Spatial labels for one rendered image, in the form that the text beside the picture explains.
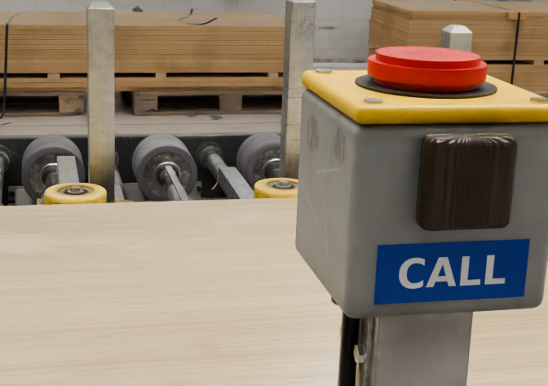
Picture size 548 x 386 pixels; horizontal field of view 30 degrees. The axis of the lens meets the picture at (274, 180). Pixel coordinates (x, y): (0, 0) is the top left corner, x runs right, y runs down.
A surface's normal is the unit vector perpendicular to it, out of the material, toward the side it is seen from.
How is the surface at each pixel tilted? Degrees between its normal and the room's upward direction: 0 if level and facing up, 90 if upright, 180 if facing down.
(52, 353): 0
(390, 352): 90
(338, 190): 90
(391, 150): 90
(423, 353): 90
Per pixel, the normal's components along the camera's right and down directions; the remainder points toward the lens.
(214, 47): 0.25, 0.26
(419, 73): -0.27, 0.24
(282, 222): 0.04, -0.96
